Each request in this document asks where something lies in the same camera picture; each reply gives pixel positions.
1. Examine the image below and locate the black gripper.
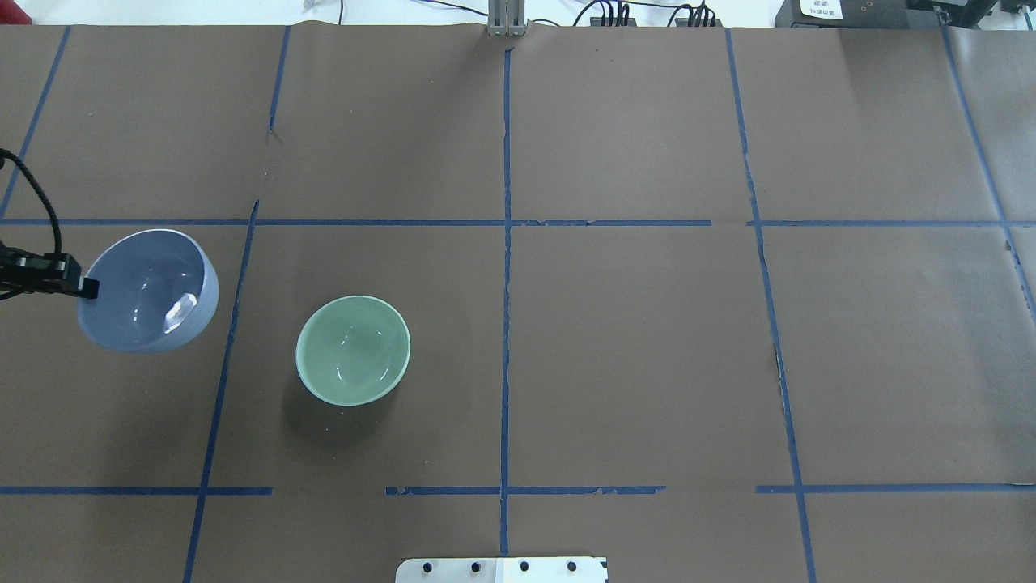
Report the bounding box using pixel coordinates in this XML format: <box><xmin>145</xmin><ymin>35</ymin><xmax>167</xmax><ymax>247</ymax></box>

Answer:
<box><xmin>1</xmin><ymin>247</ymin><xmax>100</xmax><ymax>300</ymax></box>

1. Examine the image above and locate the blue bowl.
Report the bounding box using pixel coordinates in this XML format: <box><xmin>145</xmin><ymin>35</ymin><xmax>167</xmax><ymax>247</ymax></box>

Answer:
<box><xmin>77</xmin><ymin>228</ymin><xmax>221</xmax><ymax>354</ymax></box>

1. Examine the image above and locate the green bowl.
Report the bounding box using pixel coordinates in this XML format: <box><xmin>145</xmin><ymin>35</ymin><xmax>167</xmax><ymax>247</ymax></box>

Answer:
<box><xmin>295</xmin><ymin>296</ymin><xmax>412</xmax><ymax>407</ymax></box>

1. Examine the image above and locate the black orange connector box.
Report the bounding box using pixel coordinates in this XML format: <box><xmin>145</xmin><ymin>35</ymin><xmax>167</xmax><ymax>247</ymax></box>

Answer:
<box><xmin>588</xmin><ymin>3</ymin><xmax>637</xmax><ymax>28</ymax></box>
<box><xmin>669</xmin><ymin>4</ymin><xmax>722</xmax><ymax>28</ymax></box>

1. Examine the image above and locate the black computer box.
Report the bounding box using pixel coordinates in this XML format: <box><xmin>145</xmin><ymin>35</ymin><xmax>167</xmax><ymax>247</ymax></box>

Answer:
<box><xmin>774</xmin><ymin>1</ymin><xmax>940</xmax><ymax>30</ymax></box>

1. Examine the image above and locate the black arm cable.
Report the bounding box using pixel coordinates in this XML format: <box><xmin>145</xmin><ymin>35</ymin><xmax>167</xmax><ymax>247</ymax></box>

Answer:
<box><xmin>0</xmin><ymin>148</ymin><xmax>64</xmax><ymax>302</ymax></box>

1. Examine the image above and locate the white camera mast pillar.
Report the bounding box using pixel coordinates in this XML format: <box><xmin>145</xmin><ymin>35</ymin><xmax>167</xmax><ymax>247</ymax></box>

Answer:
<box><xmin>394</xmin><ymin>555</ymin><xmax>609</xmax><ymax>582</ymax></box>

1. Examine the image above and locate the aluminium frame post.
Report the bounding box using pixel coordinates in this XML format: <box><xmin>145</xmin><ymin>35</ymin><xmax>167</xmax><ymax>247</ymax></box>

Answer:
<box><xmin>487</xmin><ymin>0</ymin><xmax>529</xmax><ymax>38</ymax></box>

